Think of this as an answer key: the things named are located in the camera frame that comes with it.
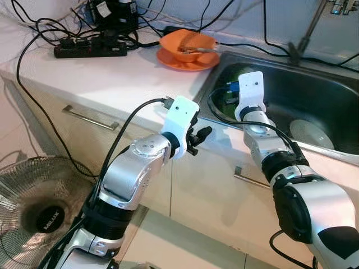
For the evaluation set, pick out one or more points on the white translucent bowl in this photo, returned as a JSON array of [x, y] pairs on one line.
[[311, 134]]

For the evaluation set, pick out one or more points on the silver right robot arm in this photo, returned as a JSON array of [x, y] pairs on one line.
[[320, 207]]

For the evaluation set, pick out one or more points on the white kitchen cabinet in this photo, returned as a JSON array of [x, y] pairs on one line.
[[213, 207]]

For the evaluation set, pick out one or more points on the orange plastic plate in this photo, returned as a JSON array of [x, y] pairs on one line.
[[185, 66]]

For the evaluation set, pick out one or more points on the metal spoon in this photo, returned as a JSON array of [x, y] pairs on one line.
[[199, 50]]

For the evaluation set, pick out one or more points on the stainless steel sink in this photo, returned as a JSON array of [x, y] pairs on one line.
[[314, 84]]

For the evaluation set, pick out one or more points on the dark metal faucet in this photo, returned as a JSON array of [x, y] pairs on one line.
[[311, 25]]

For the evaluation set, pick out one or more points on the black power strip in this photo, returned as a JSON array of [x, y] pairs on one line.
[[90, 50]]

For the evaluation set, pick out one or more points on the black power adapter box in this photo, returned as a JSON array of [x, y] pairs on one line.
[[115, 19]]

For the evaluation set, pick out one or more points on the grey floor fan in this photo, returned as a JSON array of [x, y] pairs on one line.
[[33, 190]]

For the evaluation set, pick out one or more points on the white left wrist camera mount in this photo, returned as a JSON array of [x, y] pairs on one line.
[[180, 115]]

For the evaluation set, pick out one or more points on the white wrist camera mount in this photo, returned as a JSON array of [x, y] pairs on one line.
[[251, 89], [180, 115]]

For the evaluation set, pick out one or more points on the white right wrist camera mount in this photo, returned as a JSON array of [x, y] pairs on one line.
[[251, 89]]

